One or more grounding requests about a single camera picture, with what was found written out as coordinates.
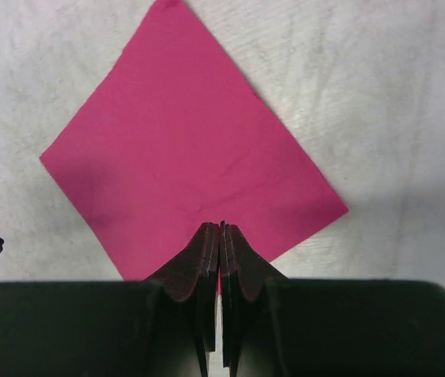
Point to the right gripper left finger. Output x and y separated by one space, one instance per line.
183 336

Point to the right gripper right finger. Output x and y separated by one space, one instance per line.
243 273

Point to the pink paper napkin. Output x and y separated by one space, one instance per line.
174 137

